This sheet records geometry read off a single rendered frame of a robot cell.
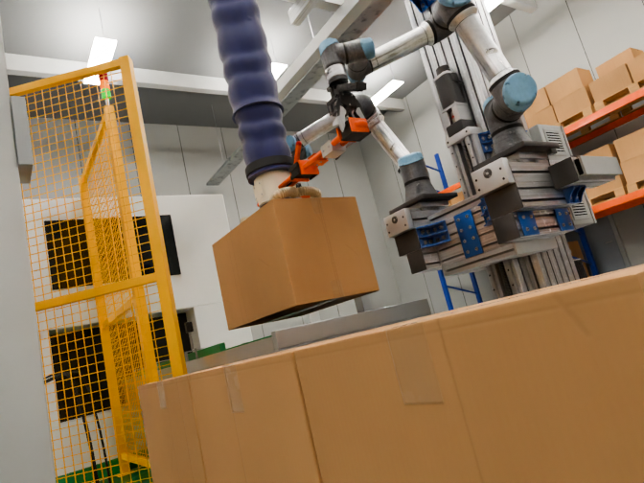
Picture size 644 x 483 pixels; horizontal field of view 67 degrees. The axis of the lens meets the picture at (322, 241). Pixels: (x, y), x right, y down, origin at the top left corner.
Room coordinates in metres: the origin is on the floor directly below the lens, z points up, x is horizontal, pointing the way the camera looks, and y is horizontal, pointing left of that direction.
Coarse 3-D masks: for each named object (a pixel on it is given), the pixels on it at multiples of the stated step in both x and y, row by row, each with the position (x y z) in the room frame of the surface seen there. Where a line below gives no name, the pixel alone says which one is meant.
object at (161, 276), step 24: (72, 72) 2.16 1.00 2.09; (96, 72) 2.16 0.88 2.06; (120, 72) 2.17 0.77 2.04; (144, 144) 2.15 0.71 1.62; (48, 168) 2.19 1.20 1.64; (144, 168) 2.14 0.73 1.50; (48, 192) 2.19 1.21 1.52; (72, 192) 2.18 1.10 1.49; (144, 192) 2.14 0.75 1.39; (48, 264) 2.19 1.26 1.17; (168, 264) 2.18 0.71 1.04; (96, 288) 2.16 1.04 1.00; (120, 288) 2.16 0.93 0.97; (168, 288) 2.14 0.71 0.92; (168, 312) 2.14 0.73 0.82; (48, 336) 2.19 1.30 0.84; (168, 336) 2.14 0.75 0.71; (96, 360) 2.18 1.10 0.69; (144, 360) 2.17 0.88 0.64; (72, 384) 2.18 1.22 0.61; (48, 408) 2.19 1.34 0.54; (120, 408) 2.18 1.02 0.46; (96, 432) 2.18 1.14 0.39; (72, 456) 2.19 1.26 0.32
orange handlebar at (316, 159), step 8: (360, 120) 1.54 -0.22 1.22; (336, 136) 1.62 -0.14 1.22; (336, 144) 1.65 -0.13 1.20; (344, 144) 1.67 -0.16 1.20; (320, 152) 1.71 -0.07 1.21; (312, 160) 1.76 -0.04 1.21; (320, 160) 1.76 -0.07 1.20; (328, 160) 1.78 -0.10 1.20; (304, 168) 1.82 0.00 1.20; (312, 168) 1.84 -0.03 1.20; (288, 176) 1.92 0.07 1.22; (280, 184) 1.98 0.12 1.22
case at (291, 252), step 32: (256, 224) 1.84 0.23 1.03; (288, 224) 1.75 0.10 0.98; (320, 224) 1.83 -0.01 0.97; (352, 224) 1.93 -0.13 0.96; (224, 256) 2.11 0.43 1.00; (256, 256) 1.88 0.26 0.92; (288, 256) 1.73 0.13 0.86; (320, 256) 1.81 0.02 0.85; (352, 256) 1.90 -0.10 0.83; (224, 288) 2.16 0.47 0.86; (256, 288) 1.93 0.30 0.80; (288, 288) 1.74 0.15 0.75; (320, 288) 1.79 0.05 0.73; (352, 288) 1.88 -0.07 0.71; (256, 320) 1.99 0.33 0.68
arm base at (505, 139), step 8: (504, 128) 1.70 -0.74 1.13; (512, 128) 1.69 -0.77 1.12; (520, 128) 1.70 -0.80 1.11; (496, 136) 1.73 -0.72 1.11; (504, 136) 1.70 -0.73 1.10; (512, 136) 1.69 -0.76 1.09; (520, 136) 1.68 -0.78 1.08; (528, 136) 1.70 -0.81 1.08; (496, 144) 1.73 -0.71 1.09; (504, 144) 1.70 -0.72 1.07; (512, 144) 1.68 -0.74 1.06; (496, 152) 1.73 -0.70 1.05
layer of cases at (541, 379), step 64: (448, 320) 0.39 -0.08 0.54; (512, 320) 0.35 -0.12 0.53; (576, 320) 0.31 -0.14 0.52; (640, 320) 0.28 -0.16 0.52; (192, 384) 0.91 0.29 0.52; (256, 384) 0.70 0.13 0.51; (320, 384) 0.56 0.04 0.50; (384, 384) 0.47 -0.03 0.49; (448, 384) 0.41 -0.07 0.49; (512, 384) 0.36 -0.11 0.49; (576, 384) 0.32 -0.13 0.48; (640, 384) 0.29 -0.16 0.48; (192, 448) 0.96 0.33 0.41; (256, 448) 0.73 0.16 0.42; (320, 448) 0.59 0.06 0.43; (384, 448) 0.49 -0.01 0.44; (448, 448) 0.43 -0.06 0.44; (512, 448) 0.37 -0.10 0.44; (576, 448) 0.33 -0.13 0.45; (640, 448) 0.30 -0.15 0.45
